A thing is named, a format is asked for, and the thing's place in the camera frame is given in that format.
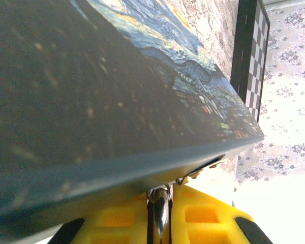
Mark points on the starry night print box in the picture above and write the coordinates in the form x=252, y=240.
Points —
x=91, y=101

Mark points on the black grey chessboard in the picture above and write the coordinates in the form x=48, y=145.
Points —
x=254, y=63

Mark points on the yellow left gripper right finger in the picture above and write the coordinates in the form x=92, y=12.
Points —
x=213, y=228

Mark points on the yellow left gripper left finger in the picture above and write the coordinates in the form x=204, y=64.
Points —
x=117, y=223

